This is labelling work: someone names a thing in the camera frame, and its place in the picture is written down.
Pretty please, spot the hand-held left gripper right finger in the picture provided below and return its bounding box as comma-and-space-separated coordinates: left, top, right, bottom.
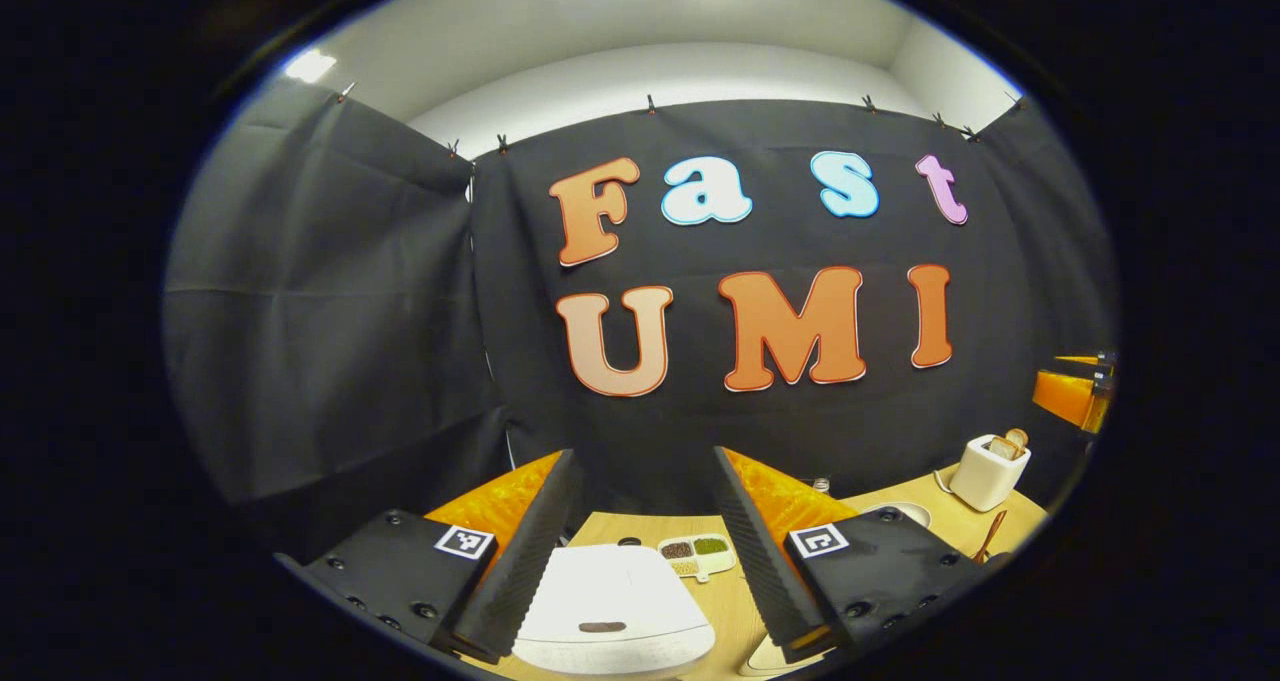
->
711, 446, 1012, 664

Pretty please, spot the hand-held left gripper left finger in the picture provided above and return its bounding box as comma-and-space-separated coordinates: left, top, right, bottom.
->
274, 448, 587, 666

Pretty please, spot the white rice cooker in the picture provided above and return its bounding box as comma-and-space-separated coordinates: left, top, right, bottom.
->
509, 544, 718, 678

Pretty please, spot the brown wooden spoon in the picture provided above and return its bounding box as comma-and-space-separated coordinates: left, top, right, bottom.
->
971, 509, 1010, 565

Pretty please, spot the white divided bean dish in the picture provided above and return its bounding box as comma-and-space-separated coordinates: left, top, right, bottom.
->
656, 532, 739, 585

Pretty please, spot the white toaster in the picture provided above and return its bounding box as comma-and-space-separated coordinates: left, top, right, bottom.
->
934, 433, 1033, 514

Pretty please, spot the round white plate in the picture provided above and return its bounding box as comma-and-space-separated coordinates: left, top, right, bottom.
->
864, 501, 934, 530

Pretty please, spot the small ceiling light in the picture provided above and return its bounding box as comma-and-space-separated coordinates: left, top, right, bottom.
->
284, 48, 339, 85

